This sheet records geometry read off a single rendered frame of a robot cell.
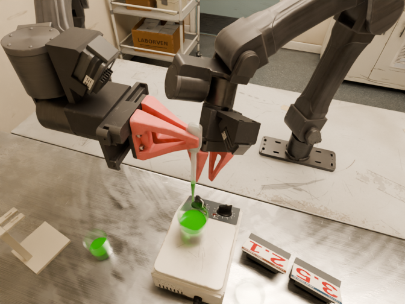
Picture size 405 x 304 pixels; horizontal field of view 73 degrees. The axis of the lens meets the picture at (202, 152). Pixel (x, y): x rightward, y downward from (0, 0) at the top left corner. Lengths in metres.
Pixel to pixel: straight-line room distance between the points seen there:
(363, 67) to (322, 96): 2.28
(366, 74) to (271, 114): 2.11
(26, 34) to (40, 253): 0.44
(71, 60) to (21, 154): 0.60
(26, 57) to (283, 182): 0.59
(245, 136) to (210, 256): 0.21
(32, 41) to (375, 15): 0.50
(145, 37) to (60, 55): 2.39
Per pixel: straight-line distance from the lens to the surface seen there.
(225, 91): 0.49
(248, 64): 0.45
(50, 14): 0.51
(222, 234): 0.52
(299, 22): 0.50
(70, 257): 0.65
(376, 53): 2.87
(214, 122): 0.48
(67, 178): 0.77
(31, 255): 0.67
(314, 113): 0.66
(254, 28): 0.47
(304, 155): 0.76
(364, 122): 1.00
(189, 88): 0.46
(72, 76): 0.32
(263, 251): 0.59
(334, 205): 0.73
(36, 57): 0.34
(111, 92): 0.35
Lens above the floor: 1.45
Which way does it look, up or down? 47 degrees down
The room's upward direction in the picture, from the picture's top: 2 degrees clockwise
